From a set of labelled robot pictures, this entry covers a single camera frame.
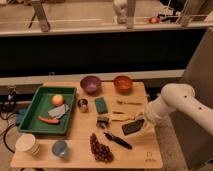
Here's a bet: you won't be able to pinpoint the black rectangular eraser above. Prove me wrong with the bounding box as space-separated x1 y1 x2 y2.
122 120 144 135

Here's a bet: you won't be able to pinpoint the purple bowl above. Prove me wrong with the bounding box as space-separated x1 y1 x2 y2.
80 76 101 94

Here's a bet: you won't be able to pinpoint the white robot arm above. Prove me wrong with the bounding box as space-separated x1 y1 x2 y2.
136 83 213 136

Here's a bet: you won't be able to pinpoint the orange bowl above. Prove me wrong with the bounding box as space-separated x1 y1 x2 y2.
113 75 133 93

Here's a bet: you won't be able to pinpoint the gold fork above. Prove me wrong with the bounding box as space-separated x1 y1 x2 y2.
116 100 142 105

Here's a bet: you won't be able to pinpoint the small metal binder clip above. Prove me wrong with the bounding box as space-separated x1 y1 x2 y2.
96 116 109 129

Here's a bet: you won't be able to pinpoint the green sponge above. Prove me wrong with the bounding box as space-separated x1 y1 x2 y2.
95 97 108 114

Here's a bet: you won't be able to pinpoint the bunch of dark grapes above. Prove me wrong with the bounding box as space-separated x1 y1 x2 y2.
90 133 114 163

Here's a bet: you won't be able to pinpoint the small metal cup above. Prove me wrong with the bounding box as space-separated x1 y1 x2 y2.
77 98 88 113

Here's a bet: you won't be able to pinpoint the grey folded cloth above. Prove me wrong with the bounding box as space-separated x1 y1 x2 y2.
48 104 69 119

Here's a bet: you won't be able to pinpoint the blue glass cup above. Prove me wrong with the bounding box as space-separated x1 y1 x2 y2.
52 140 68 158

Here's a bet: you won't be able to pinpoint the orange fruit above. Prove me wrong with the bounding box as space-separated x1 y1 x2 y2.
51 94 64 107

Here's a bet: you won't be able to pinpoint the orange carrot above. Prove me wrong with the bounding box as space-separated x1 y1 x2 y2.
38 115 60 124

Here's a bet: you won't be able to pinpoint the green plastic tray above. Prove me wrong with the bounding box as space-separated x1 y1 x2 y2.
19 86 77 135

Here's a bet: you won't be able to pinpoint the white paper cup stack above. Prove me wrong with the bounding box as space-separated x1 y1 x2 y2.
15 133 40 155

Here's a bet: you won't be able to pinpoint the blue object beside tray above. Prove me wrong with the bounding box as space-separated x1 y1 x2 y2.
16 108 26 125

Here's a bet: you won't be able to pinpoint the black cables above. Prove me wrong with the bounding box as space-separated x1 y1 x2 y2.
0 99 19 154

